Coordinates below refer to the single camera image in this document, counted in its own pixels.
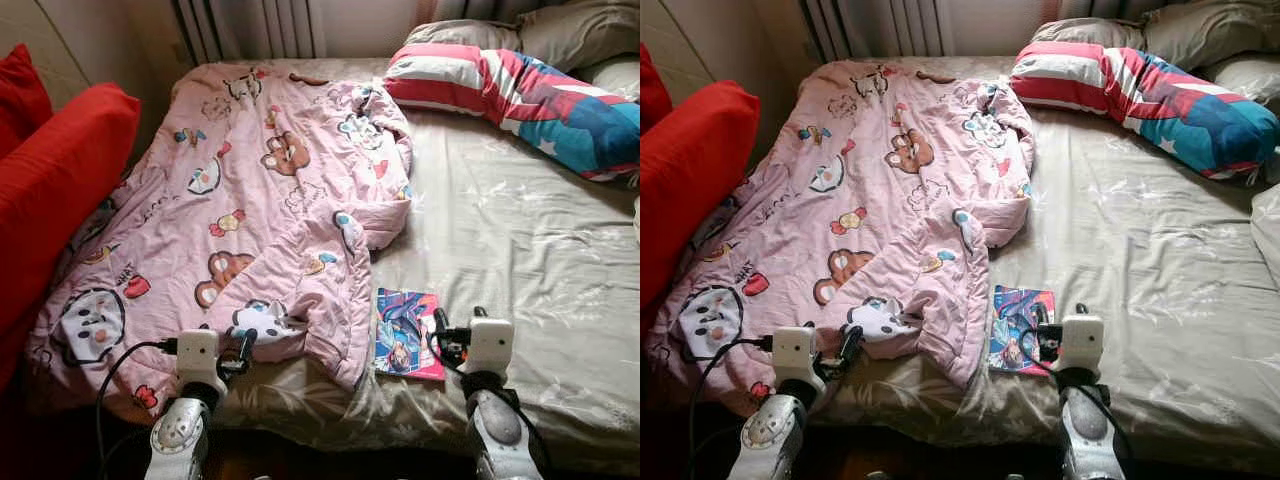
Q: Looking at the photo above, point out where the colourful picture book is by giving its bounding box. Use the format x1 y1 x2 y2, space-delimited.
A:
988 285 1058 376
373 287 448 381

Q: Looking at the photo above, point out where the beige floral bed sheet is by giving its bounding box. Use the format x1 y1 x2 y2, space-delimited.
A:
650 55 1280 471
30 55 641 476

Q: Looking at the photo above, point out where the pink cartoon print quilt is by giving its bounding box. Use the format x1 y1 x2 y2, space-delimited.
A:
648 62 1036 421
25 65 416 426

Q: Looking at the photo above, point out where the long red sofa cushion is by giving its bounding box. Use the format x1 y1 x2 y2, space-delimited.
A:
0 82 143 391
640 80 763 311

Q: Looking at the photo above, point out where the red white blue bolster pillow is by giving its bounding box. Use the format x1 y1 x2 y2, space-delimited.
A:
383 42 641 183
1010 42 1280 181

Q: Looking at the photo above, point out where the beige folded duvet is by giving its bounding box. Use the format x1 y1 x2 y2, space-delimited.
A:
1250 185 1280 291

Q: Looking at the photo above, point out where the square red sofa cushion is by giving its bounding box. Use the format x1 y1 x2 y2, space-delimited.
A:
640 42 674 136
0 42 54 161

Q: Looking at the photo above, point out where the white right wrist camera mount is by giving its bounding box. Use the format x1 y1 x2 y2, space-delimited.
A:
1060 315 1106 376
465 317 516 381

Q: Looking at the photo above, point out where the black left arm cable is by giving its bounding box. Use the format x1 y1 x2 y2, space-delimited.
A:
95 340 179 479
688 338 776 479

